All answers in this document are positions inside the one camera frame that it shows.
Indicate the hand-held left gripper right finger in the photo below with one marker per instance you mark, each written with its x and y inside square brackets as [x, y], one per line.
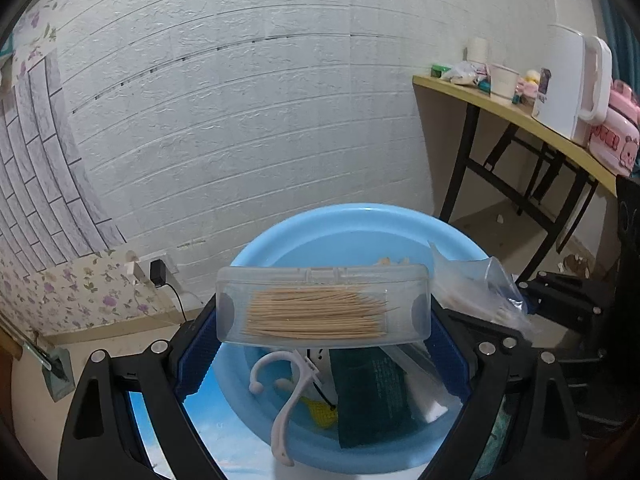
[452, 360]

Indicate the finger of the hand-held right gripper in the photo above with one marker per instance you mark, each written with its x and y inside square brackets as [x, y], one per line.
[500, 335]
[565, 292]

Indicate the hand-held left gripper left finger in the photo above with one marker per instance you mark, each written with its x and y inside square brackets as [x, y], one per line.
[192, 360]

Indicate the clear bag of snacks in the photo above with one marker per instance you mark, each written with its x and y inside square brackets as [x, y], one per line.
[475, 290]

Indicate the green packet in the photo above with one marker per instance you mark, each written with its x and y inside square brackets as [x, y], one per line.
[375, 395]

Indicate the clear toothpick box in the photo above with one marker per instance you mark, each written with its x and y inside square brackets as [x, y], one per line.
[320, 310]

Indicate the yellow mesh sponge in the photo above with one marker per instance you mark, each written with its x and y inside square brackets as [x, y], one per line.
[322, 412]

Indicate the blue plastic basin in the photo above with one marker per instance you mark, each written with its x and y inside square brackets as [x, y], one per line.
[320, 240]

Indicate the pink and teal items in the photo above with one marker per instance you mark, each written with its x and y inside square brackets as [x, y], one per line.
[527, 87]

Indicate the pink lunch box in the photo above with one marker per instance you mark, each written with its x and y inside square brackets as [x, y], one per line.
[617, 135]

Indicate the yellow top side table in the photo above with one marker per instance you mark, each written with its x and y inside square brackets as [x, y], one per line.
[525, 110]

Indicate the white electric kettle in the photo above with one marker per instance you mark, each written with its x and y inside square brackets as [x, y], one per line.
[562, 90]

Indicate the white paper cup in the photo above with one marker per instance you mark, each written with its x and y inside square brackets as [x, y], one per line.
[504, 82]

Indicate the white crumpled bag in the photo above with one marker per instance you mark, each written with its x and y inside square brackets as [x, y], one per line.
[462, 74]

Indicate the small green item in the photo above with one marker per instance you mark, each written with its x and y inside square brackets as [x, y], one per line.
[440, 71]

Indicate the white tissue roll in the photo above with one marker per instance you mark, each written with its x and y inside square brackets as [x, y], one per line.
[477, 50]

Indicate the teal curtain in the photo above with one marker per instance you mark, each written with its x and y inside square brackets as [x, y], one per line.
[622, 35]

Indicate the black wall charger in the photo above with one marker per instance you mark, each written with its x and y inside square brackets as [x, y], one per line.
[158, 272]

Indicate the white wall socket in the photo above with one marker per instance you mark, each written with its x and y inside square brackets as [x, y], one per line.
[137, 270]

